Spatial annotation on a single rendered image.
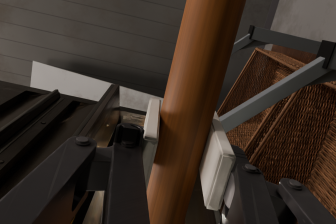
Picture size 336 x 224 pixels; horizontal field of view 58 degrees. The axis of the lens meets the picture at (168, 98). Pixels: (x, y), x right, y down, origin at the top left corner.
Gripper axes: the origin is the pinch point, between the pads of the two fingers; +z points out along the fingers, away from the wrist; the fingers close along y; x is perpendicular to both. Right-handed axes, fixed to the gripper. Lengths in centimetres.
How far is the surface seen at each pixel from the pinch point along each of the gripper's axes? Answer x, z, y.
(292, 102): -12, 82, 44
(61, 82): -95, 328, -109
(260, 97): -2.9, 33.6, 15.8
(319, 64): 4.5, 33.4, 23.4
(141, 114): -50, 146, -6
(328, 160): -28, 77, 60
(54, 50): -65, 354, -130
